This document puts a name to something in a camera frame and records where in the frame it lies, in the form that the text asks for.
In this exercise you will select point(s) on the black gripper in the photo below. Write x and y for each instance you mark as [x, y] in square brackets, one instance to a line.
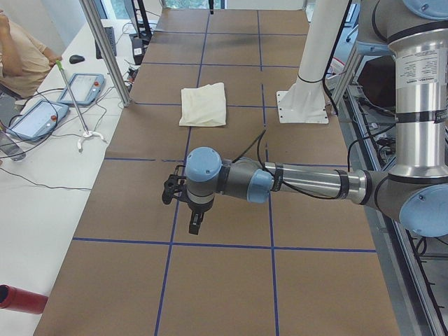
[199, 208]

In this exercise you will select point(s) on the cream long-sleeve cat shirt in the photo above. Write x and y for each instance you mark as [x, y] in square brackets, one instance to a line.
[204, 106]

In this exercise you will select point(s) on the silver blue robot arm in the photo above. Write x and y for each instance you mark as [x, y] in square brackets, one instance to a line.
[413, 192]

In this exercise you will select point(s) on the metal stick with hook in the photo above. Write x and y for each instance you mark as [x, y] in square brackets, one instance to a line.
[87, 134]

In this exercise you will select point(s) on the far blue teach pendant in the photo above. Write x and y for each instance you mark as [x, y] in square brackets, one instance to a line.
[86, 87]

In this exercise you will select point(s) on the blue teach pendant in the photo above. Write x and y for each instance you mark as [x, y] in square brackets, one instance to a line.
[39, 121]
[86, 87]

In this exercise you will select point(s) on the near blue teach pendant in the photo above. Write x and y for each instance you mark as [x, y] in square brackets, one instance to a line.
[39, 121]

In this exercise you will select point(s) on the black power adapter box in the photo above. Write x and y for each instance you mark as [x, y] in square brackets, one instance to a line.
[137, 50]

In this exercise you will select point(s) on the red bottle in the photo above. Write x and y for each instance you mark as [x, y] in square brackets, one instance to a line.
[19, 300]

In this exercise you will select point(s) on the black computer mouse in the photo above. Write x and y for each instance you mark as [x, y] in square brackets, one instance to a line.
[74, 59]

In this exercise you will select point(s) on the person in beige shirt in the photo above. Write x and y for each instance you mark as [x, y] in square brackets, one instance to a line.
[25, 61]

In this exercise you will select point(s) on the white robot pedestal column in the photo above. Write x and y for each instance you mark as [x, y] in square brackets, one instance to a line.
[305, 101]

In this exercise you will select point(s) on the aluminium frame post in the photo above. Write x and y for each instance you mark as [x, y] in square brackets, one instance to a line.
[97, 29]

